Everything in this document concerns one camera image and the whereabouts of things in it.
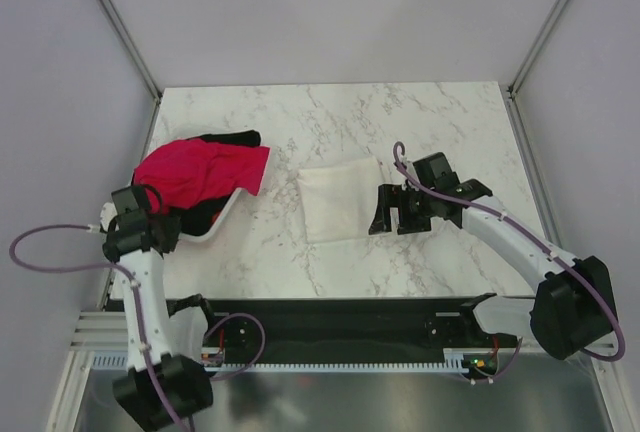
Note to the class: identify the black t-shirt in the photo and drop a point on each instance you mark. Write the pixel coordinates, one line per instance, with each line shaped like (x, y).
(197, 220)

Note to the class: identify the aluminium frame post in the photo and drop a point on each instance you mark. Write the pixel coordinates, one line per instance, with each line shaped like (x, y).
(538, 45)
(115, 20)

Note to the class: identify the left aluminium frame post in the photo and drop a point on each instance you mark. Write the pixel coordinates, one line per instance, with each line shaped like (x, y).
(115, 20)

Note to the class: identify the white plastic basket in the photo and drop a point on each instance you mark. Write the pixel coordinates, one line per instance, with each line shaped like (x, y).
(221, 218)

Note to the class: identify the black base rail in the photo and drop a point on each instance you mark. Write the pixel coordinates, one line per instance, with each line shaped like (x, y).
(345, 332)

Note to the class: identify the right aluminium frame post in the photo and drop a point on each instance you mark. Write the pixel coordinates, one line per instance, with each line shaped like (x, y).
(538, 45)

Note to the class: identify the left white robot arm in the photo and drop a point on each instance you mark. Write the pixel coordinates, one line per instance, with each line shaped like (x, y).
(163, 386)

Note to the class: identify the white t-shirt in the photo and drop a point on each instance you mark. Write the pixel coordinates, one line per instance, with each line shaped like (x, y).
(340, 202)

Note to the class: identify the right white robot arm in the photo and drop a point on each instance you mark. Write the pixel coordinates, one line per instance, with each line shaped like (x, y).
(573, 306)

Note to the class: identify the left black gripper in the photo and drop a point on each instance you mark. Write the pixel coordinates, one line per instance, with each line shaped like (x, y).
(172, 226)

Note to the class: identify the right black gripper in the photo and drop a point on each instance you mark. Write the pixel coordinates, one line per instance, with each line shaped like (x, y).
(388, 196)

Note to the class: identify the white slotted cable duct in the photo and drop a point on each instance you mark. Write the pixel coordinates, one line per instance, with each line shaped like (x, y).
(453, 363)

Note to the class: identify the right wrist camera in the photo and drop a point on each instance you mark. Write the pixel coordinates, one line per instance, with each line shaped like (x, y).
(407, 165)

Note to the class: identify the red t-shirt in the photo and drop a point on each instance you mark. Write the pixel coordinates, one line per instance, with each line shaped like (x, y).
(187, 172)

